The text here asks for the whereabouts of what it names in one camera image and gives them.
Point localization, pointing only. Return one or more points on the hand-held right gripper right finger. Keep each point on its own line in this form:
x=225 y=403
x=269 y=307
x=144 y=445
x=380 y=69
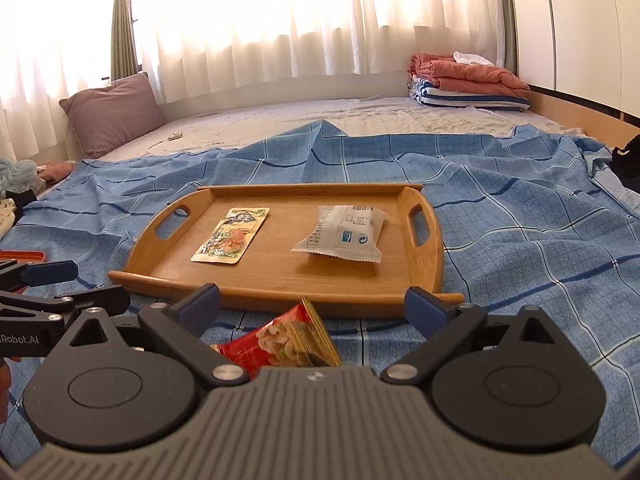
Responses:
x=425 y=308

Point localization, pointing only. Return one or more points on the green curtain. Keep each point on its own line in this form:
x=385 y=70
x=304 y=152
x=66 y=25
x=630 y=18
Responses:
x=511 y=15
x=124 y=20

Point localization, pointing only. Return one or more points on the white snack packet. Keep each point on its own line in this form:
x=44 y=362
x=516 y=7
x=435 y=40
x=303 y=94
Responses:
x=345 y=235

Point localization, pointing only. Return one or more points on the blue striped folded blanket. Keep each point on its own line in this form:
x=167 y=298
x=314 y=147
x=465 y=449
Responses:
x=465 y=99

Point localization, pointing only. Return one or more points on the wooden serving tray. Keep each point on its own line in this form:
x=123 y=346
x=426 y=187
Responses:
x=280 y=265

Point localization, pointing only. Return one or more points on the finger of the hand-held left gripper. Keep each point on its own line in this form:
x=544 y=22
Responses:
x=47 y=273
x=100 y=298

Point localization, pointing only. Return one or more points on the black bag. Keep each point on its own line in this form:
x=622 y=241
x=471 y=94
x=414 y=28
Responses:
x=629 y=160

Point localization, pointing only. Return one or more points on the orange plastic tray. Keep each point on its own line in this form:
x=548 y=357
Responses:
x=22 y=257

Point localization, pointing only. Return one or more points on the orange flat snack packet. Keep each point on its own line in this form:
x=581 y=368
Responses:
x=231 y=236

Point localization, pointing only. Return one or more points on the white folded cloth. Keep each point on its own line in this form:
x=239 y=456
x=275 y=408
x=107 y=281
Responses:
x=472 y=58

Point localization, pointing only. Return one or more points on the purple pillow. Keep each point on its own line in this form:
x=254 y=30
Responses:
x=112 y=112

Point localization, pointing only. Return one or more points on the pink soft item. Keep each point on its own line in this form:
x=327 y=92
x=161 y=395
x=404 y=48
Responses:
x=56 y=170

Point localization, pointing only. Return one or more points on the blue checked blanket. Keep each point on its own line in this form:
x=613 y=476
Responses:
x=500 y=210

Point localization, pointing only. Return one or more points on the white sheer curtain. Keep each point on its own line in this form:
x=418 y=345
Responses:
x=50 y=35
x=300 y=20

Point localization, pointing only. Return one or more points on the wooden bed frame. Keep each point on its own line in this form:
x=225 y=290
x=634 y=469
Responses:
x=590 y=112

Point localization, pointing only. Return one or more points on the grey bed sheet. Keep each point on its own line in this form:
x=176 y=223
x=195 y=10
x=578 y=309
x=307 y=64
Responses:
x=400 y=120

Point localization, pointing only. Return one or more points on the folded towels stack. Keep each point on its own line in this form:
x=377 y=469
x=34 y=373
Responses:
x=465 y=77

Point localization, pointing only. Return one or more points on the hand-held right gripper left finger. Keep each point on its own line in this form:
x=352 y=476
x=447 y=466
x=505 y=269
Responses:
x=202 y=306

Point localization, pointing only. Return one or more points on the light blue cloth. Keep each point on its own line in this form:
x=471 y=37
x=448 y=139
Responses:
x=17 y=172

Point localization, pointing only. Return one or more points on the large red snack packet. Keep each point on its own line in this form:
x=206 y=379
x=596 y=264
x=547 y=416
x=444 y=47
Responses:
x=280 y=342

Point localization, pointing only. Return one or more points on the white wardrobe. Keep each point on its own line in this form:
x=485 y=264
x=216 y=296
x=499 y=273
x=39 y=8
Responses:
x=585 y=25

